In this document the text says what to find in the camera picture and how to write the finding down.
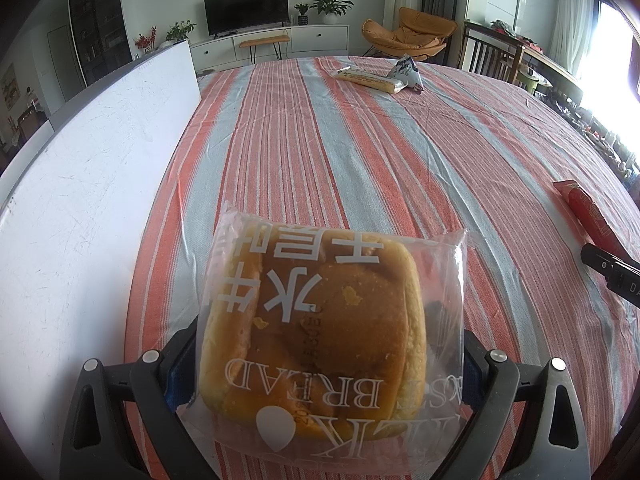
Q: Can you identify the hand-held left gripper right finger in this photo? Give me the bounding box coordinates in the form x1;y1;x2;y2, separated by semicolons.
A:
442;327;592;480

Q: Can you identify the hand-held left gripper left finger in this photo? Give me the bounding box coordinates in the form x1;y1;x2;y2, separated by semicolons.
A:
60;317;222;480

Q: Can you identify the red snack packet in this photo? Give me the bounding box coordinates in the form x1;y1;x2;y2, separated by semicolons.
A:
552;180;632;261

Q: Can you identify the clear bread packet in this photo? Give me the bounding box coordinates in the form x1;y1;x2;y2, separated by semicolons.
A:
175;200;469;466

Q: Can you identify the cluttered row of small goods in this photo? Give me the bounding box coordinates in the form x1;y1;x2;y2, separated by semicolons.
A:
575;105;640;187

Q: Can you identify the wooden side table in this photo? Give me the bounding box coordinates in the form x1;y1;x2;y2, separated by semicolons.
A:
520;42;587;107

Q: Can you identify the white board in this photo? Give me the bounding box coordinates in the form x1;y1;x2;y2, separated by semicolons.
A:
0;39;202;441

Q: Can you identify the striped orange grey tablecloth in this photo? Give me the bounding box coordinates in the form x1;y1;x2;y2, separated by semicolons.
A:
122;55;640;480

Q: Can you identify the wooden slatted chair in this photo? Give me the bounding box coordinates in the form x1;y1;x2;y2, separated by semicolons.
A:
459;21;527;85

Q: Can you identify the blue white pyramid packet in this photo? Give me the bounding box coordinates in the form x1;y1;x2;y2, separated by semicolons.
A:
389;54;426;94

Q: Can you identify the long yellow cake packet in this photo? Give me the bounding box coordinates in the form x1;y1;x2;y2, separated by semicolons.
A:
331;64;405;95

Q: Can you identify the orange lounge chair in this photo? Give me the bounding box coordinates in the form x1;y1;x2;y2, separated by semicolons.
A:
361;7;459;65

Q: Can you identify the red flower arrangement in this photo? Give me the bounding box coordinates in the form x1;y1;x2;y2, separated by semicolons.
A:
133;27;159;56

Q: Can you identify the wooden bench with metal legs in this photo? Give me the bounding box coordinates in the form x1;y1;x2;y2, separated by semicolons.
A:
239;34;291;65

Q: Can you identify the leafy green potted plant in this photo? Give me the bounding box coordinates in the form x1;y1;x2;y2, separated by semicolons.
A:
165;20;197;44

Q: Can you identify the dark display cabinet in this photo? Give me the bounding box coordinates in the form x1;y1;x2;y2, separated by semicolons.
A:
67;0;134;89

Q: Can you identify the white television cabinet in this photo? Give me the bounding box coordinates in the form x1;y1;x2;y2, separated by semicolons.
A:
190;24;349;74

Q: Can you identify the black television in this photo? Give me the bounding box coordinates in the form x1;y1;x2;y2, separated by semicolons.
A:
203;0;291;39

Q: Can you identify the large potted plant white pot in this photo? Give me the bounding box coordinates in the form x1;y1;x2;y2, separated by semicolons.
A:
309;0;354;25

